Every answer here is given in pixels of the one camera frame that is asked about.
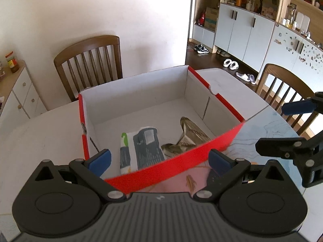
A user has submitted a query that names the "wooden chair at right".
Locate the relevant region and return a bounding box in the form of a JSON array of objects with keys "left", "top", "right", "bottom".
[{"left": 256, "top": 63, "right": 319, "bottom": 136}]

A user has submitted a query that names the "white blue snack packet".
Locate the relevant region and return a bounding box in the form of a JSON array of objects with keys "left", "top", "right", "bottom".
[{"left": 120, "top": 127, "right": 166, "bottom": 175}]

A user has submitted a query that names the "grey white slippers pair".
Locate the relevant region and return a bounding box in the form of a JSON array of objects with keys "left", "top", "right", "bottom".
[{"left": 235, "top": 72, "right": 256, "bottom": 85}]

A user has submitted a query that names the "red cardboard box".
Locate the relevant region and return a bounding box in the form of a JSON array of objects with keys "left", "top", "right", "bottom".
[{"left": 78, "top": 66, "right": 244, "bottom": 193}]

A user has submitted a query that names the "white tall cabinet unit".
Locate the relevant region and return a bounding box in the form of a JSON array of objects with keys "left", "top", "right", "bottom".
[{"left": 189, "top": 0, "right": 322, "bottom": 91}]

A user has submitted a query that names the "white drawer sideboard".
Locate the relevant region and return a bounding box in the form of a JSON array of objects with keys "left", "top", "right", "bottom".
[{"left": 1, "top": 60, "right": 47, "bottom": 125}]

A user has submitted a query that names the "brown wooden chair back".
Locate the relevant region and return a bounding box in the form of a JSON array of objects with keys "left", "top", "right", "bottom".
[{"left": 54, "top": 35, "right": 123, "bottom": 102}]

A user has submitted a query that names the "black sneakers pair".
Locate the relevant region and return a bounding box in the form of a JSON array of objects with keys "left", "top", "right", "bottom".
[{"left": 194, "top": 44, "right": 209, "bottom": 54}]

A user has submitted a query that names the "cardboard carton on shelf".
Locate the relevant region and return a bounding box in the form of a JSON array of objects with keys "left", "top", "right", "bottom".
[{"left": 204, "top": 7, "right": 218, "bottom": 31}]

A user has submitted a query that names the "red-lidded sauce jar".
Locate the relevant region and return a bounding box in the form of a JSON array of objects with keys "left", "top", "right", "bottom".
[{"left": 5, "top": 51, "right": 19, "bottom": 73}]

